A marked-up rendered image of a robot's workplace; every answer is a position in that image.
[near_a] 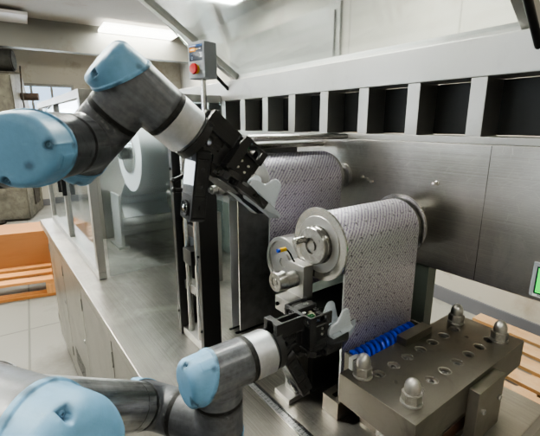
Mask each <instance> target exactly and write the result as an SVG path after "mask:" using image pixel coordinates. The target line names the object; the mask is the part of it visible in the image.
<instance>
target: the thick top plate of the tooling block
mask: <svg viewBox="0 0 540 436"><path fill-rule="evenodd" d="M447 319H448V315H446V316H444V317H443V318H441V319H439V320H437V321H435V322H433V323H432V324H430V325H432V331H431V333H430V334H428V335H427V336H425V337H423V338H422V339H420V340H418V341H416V342H415V343H412V344H410V345H409V346H408V347H404V346H402V345H400V344H399V343H394V344H392V345H390V346H389V347H388V348H386V349H383V350H381V351H379V352H378V353H376V354H374V355H373V356H370V360H371V366H372V368H373V369H372V374H373V378H372V379H371V380H370V381H359V380H357V379H356V378H355V377H354V376H353V374H352V373H353V371H351V370H350V369H346V370H345V371H343V372H341V373H340V374H339V391H338V400H339V401H340V402H342V403H343V404H344V405H345V406H347V408H349V409H350V410H351V411H353V412H354V413H355V414H357V415H358V416H359V417H361V418H362V419H363V420H365V421H366V422H368V423H369V424H370V425H371V426H373V427H374V428H375V429H376V430H377V431H379V432H380V433H381V434H383V435H384V436H438V435H439V434H440V433H441V432H443V431H444V430H445V429H446V428H447V427H448V426H450V425H451V424H452V423H453V422H454V421H456V420H457V419H458V418H459V417H460V416H461V415H462V414H463V413H464V412H465V411H466V405H467V399H468V393H469V388H470V387H472V386H473V385H474V384H475V383H477V382H478V381H479V380H481V379H482V378H483V377H484V376H486V375H487V374H488V373H490V372H491V371H492V370H494V369H498V370H500V371H502V372H504V373H505V377H506V376H508V375H509V374H510V373H511V372H512V371H513V370H514V369H516V368H517V367H518V366H519V365H520V362H521V357H522V352H523V347H524V340H521V339H519V338H516V337H513V336H511V335H509V337H508V340H509V342H508V343H507V344H500V343H495V342H493V341H492V340H490V338H489V336H490V335H491V329H492V328H491V327H488V326H486V325H483V324H480V323H478V322H475V321H473V320H471V319H469V318H466V317H465V319H464V322H465V324H464V325H461V326H458V325H453V324H450V323H449V322H448V321H447ZM409 377H414V378H416V379H417V380H418V381H419V382H420V384H421V392H422V393H423V397H422V402H423V406H422V408H421V409H417V410H413V409H409V408H406V407H404V406H403V405H402V404H401V403H400V396H401V394H402V388H404V383H405V381H406V380H407V379H408V378H409Z"/></svg>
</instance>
